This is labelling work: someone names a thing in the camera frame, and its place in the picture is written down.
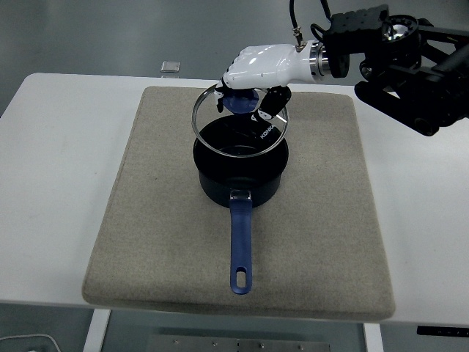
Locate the glass pot lid blue knob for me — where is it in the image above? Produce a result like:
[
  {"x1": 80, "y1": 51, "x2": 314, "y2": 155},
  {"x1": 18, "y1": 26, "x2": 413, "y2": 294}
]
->
[{"x1": 191, "y1": 83, "x2": 290, "y2": 158}]

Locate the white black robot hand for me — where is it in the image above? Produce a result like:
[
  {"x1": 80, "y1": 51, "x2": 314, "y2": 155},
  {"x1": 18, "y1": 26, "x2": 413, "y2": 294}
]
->
[{"x1": 214, "y1": 40, "x2": 313, "y2": 124}]

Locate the grey fabric mat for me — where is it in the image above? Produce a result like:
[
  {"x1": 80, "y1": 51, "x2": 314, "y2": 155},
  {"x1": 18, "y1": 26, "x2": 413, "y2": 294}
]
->
[{"x1": 81, "y1": 86, "x2": 396, "y2": 320}]

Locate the black table control panel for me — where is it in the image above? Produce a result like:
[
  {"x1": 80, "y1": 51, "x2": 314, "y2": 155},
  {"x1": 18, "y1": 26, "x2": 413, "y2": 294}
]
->
[{"x1": 416, "y1": 325, "x2": 469, "y2": 337}]

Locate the grey metal plate with screws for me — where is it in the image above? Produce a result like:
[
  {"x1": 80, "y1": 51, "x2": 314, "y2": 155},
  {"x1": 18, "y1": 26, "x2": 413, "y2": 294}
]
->
[{"x1": 147, "y1": 334, "x2": 331, "y2": 352}]

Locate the white table leg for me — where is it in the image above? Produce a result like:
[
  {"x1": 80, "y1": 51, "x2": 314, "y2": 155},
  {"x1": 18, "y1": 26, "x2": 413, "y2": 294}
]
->
[
  {"x1": 362, "y1": 322, "x2": 384, "y2": 352},
  {"x1": 83, "y1": 309, "x2": 111, "y2": 352}
]

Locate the black pot with blue handle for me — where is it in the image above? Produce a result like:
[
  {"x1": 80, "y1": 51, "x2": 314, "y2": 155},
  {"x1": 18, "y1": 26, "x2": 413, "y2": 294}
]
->
[{"x1": 193, "y1": 116, "x2": 289, "y2": 296}]

